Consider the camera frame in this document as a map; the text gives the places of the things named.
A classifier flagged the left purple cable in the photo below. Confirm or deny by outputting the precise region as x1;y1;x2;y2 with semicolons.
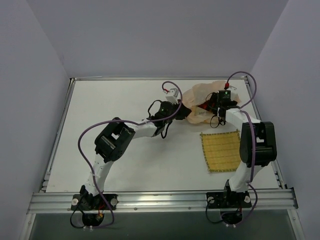
78;81;183;229

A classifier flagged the translucent plastic bag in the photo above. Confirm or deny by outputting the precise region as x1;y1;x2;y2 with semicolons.
182;80;225;124

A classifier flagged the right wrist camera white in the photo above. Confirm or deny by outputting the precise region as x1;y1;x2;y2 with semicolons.
224;81;238;94

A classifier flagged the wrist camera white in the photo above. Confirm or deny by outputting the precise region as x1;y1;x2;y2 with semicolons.
224;81;238;94
165;88;179;105

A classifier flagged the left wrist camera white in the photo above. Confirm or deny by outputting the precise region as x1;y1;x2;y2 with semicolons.
165;88;179;105

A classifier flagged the yellow woven bamboo mat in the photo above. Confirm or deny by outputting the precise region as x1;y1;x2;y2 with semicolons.
200;130;241;173

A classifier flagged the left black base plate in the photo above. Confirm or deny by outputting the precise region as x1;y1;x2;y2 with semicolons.
70;193;118;211

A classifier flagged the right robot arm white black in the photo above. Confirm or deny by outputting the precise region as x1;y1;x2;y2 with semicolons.
205;89;277;207

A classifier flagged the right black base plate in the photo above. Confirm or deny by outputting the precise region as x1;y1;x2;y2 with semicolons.
206;191;252;209

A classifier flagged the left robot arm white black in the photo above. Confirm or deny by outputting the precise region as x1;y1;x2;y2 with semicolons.
80;100;192;210

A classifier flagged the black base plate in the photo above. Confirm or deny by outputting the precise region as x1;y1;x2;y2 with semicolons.
206;191;252;209
70;193;118;211

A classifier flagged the aluminium front rail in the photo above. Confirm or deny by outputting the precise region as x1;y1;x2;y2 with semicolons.
27;189;298;214

